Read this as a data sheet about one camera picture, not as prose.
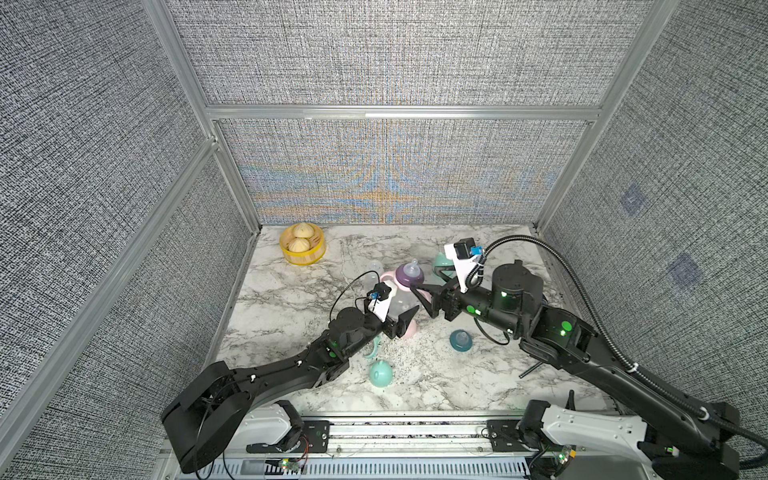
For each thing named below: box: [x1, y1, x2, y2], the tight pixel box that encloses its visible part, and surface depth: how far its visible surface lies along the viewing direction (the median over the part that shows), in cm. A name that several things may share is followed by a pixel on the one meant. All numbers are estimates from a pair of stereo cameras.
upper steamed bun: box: [293, 222, 315, 238], surface depth 112 cm
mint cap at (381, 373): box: [369, 360, 393, 387], surface depth 82 cm
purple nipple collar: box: [396, 262, 425, 287], surface depth 67 cm
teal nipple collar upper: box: [449, 329, 473, 352], surface depth 90 cm
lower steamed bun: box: [288, 237, 310, 253], surface depth 108 cm
